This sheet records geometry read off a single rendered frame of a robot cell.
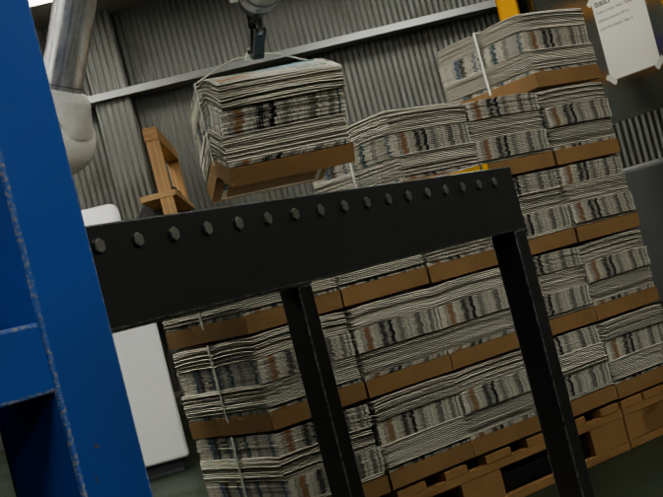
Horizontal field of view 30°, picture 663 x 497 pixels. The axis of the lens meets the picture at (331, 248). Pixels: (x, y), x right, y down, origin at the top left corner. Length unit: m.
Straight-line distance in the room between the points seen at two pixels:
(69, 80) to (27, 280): 1.95
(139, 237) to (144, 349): 4.37
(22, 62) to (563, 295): 2.59
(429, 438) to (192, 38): 7.93
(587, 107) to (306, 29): 7.20
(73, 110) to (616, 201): 1.65
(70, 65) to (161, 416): 3.09
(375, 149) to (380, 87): 7.51
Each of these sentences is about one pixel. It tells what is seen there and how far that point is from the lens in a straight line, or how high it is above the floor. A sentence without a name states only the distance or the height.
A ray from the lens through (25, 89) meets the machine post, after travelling 1.10.
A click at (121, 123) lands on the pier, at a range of 10.51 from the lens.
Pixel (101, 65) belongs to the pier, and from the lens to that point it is 10.61.
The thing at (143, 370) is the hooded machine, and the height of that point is 0.50.
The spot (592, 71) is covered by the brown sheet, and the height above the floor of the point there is 1.09.
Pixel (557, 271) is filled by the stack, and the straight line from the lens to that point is 3.54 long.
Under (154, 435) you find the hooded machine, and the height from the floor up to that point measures 0.19.
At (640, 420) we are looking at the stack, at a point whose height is 0.07.
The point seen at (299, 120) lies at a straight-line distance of 2.72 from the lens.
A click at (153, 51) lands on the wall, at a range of 10.77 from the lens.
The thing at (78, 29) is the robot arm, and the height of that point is 1.39.
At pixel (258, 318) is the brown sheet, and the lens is 2.87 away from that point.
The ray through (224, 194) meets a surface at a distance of 2.95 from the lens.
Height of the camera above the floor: 0.67
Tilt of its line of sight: 2 degrees up
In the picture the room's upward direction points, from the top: 14 degrees counter-clockwise
